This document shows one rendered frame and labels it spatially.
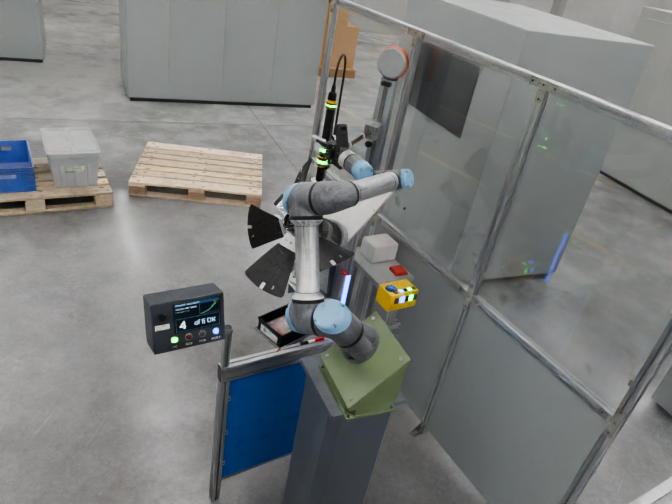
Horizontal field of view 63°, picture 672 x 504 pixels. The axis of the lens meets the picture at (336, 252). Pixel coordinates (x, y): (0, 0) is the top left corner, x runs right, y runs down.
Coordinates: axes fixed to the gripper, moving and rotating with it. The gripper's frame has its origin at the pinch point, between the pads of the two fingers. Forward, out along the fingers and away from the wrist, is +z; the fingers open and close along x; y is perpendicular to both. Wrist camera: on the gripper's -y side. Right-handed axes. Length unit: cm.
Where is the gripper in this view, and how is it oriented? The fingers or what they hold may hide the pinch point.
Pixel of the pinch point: (322, 135)
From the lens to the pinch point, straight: 241.2
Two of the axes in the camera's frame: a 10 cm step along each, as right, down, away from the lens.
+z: -5.0, -5.1, 7.0
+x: 8.5, -1.4, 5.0
